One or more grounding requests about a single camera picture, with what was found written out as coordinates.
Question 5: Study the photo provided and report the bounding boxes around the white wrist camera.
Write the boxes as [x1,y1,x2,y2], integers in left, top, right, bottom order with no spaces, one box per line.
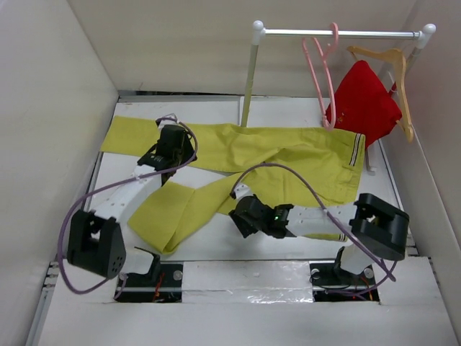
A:
[156,113,179,130]
[230,183,254,201]

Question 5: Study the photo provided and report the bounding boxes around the wooden hanger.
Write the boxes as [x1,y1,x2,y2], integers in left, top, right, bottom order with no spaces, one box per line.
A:
[347,46,414,143]

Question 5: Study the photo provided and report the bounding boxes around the pink plastic hanger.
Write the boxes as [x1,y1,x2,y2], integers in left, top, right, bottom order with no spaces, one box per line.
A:
[301,22,340,131]

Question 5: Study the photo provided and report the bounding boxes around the yellow-green trousers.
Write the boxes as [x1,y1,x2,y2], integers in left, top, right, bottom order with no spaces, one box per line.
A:
[99,115,367,256]

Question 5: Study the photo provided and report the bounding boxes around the red folded shorts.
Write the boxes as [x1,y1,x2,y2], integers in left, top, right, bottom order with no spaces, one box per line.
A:
[334,60,402,147]

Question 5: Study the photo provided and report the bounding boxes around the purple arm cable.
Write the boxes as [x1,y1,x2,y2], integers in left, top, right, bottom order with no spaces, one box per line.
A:
[57,115,199,293]
[230,162,397,283]

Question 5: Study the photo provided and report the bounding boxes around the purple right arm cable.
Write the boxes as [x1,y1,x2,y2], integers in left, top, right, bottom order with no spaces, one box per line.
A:
[230,162,397,283]

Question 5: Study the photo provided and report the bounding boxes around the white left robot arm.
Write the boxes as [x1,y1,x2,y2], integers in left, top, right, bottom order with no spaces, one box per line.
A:
[66,118,197,286]

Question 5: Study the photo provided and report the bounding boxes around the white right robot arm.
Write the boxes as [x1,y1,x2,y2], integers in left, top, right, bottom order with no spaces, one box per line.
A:
[229,192,409,284]

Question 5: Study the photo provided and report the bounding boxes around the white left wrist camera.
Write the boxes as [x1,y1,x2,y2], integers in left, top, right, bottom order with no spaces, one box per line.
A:
[156,113,179,130]

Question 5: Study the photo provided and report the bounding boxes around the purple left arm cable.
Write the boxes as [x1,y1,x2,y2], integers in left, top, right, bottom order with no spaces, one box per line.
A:
[57,115,199,293]

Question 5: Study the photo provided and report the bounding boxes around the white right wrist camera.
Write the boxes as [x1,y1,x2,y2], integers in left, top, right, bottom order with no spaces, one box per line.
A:
[230,183,254,201]

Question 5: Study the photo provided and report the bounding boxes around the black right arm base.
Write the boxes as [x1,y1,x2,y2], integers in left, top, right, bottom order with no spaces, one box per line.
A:
[309,261,380,302]

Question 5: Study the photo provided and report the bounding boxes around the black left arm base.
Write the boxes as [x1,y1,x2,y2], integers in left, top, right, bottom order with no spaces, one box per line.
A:
[114,247,184,303]

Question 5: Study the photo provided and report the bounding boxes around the white metal clothes rack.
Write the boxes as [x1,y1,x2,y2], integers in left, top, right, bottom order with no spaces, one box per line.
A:
[237,20,438,176]

